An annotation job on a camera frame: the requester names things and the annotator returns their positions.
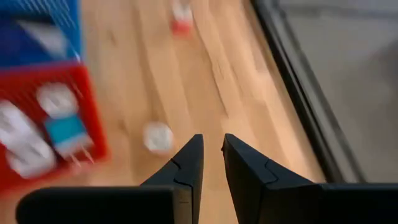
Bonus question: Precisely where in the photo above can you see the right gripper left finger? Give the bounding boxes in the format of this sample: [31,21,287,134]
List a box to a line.
[15,134,205,224]

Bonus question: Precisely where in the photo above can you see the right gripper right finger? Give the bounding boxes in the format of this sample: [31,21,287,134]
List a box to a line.
[222,133,398,224]

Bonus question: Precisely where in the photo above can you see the pink white cube adapter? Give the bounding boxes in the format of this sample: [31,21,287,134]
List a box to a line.
[142,121,174,153]

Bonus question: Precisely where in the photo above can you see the white parts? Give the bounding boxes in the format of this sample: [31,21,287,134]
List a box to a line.
[6,136,58,180]

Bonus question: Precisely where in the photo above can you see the white digital timer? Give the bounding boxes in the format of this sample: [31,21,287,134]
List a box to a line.
[18,20,68,58]

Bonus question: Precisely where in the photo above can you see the red plastic basket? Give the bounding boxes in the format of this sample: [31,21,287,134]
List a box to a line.
[0,62,109,194]

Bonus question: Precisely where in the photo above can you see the red white cube adapter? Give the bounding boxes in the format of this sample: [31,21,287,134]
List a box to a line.
[170,0,194,37]

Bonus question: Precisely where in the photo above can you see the blue plastic basket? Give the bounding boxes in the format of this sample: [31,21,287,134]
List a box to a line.
[0,0,82,68]

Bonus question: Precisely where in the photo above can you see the black aluminium table frame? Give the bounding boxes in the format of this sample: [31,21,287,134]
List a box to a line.
[250,0,368,184]

